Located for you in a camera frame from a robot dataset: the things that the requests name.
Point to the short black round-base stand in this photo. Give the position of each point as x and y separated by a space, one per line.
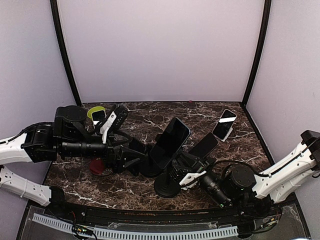
148 168

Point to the large blue-edged smartphone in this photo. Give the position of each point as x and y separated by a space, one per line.
170 141

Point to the tall black clamp phone stand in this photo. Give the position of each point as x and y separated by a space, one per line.
164 185

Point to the white-cased smartphone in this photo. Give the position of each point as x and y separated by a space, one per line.
224 124

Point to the right black frame post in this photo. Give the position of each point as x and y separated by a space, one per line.
258 52

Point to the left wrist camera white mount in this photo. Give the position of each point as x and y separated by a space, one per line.
113 121

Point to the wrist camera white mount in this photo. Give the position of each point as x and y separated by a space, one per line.
191 179
113 121

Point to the black folding phone stand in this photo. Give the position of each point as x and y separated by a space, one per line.
186 159

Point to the lime green phone holder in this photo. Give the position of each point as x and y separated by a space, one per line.
93 110

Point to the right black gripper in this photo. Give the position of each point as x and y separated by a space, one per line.
200 165

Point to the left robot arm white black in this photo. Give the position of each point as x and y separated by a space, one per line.
73 133

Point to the black smartphone on folding stand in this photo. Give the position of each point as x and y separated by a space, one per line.
205 146

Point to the black frame post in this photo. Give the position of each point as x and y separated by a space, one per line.
258 52
63 51

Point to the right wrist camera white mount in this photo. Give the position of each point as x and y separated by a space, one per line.
191 179

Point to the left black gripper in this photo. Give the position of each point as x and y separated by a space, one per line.
118 164

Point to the white phone stand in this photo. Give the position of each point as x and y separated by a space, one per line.
228 135

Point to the red floral plate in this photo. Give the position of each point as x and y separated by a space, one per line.
97 167

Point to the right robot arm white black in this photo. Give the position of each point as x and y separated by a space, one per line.
240 182

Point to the smartphone in green holder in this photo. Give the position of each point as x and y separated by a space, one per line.
98 116

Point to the black smartphone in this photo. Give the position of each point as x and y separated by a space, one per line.
137 146
205 146

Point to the left black frame post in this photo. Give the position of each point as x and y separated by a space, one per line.
63 51

